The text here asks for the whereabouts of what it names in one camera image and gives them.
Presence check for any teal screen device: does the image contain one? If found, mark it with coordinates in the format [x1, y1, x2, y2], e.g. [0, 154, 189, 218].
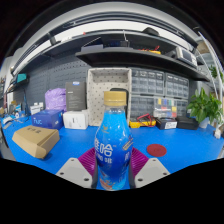
[15, 73, 28, 84]

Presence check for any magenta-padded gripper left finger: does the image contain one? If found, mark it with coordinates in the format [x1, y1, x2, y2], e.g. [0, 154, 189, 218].
[55, 147, 99, 189]

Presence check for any black box with white label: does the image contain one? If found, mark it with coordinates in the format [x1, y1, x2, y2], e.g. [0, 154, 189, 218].
[155, 116, 178, 130]

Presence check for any black overhead shelf unit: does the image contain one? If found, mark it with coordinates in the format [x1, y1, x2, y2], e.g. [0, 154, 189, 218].
[9, 28, 211, 83]

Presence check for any flat round red coaster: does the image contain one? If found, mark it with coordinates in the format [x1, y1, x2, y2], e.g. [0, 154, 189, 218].
[146, 143, 168, 158]

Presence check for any purple plastic bag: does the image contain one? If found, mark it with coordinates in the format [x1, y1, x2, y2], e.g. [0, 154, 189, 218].
[44, 87, 67, 112]

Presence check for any flat black case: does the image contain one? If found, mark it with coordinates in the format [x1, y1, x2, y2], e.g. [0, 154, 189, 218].
[175, 115, 200, 131]

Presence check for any black zip case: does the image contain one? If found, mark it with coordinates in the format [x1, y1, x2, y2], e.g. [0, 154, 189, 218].
[109, 87, 130, 118]

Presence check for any white power adapter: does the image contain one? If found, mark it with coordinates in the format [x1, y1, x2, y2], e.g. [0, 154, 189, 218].
[214, 128, 223, 140]

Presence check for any white metal shelf rack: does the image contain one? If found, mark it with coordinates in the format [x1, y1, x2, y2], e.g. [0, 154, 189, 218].
[196, 31, 224, 88]

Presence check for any brown cardboard box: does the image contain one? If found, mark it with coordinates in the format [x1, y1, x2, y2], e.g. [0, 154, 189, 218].
[11, 125, 61, 160]

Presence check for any white dotted tray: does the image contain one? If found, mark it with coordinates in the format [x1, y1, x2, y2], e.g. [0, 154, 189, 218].
[86, 67, 133, 127]

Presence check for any yellow multimeter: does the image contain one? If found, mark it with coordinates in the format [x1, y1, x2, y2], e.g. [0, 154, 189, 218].
[129, 113, 157, 129]

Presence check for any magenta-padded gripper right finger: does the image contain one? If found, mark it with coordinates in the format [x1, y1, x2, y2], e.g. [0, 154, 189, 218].
[129, 147, 171, 189]

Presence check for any dark grey upright box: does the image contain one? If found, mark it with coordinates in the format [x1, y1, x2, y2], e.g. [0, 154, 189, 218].
[64, 80, 88, 112]

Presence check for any wide grey drawer cabinet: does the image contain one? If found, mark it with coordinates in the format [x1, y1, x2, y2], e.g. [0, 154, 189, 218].
[131, 68, 166, 97]

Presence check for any low grey drawer cabinet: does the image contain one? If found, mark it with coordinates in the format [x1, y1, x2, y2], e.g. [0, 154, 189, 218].
[129, 94, 189, 119]

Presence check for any blue printed box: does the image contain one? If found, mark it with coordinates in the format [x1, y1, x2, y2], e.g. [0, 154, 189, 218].
[31, 109, 64, 130]

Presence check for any small white box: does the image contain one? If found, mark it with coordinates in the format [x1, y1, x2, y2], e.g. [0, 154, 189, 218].
[29, 103, 44, 116]

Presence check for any blue drink bottle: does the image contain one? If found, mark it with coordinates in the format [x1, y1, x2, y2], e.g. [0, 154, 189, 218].
[93, 90, 134, 192]

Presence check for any white carton box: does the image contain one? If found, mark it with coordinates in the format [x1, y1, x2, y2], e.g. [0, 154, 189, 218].
[62, 109, 90, 130]

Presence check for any clear organizer with coloured parts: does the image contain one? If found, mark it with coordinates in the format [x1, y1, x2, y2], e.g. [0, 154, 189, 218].
[153, 97, 178, 118]

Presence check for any narrow grey drawer cabinet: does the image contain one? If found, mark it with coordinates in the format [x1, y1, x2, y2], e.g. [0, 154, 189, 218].
[165, 73, 190, 100]

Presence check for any green potted plant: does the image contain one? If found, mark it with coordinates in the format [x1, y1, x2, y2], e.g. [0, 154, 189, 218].
[186, 88, 224, 129]

